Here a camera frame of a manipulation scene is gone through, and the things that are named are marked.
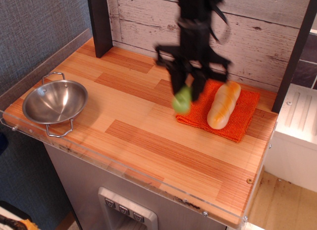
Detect stainless steel two-handled bowl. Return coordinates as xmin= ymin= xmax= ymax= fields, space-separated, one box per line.
xmin=22 ymin=72 xmax=88 ymax=138

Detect orange knitted cloth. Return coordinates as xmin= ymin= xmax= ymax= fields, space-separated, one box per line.
xmin=176 ymin=80 xmax=260 ymax=142

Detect clear acrylic table edge guard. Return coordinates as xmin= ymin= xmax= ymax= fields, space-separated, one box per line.
xmin=0 ymin=112 xmax=248 ymax=230

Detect dark vertical post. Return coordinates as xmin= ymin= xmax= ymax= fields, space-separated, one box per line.
xmin=87 ymin=0 xmax=113 ymax=58
xmin=271 ymin=0 xmax=317 ymax=113

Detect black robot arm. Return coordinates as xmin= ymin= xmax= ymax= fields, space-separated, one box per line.
xmin=156 ymin=0 xmax=231 ymax=101

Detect silver dispenser panel with buttons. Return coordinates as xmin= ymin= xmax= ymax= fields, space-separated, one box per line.
xmin=98 ymin=187 xmax=159 ymax=230

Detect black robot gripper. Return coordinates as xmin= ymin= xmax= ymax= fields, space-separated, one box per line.
xmin=155 ymin=22 xmax=231 ymax=101

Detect orange black object bottom left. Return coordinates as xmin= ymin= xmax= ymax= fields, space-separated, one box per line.
xmin=0 ymin=215 xmax=39 ymax=230

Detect grey toy fridge cabinet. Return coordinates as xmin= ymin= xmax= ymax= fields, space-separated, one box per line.
xmin=45 ymin=144 xmax=226 ymax=230

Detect dark right vertical post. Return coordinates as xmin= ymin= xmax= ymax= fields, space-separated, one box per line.
xmin=271 ymin=0 xmax=317 ymax=113

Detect dark left vertical post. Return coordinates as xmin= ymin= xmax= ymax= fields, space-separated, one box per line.
xmin=87 ymin=0 xmax=113 ymax=58

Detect white toy sink unit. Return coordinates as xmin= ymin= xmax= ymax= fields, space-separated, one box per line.
xmin=264 ymin=84 xmax=317 ymax=191

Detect plastic toy bread loaf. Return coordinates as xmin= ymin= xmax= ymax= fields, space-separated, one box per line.
xmin=207 ymin=81 xmax=241 ymax=130

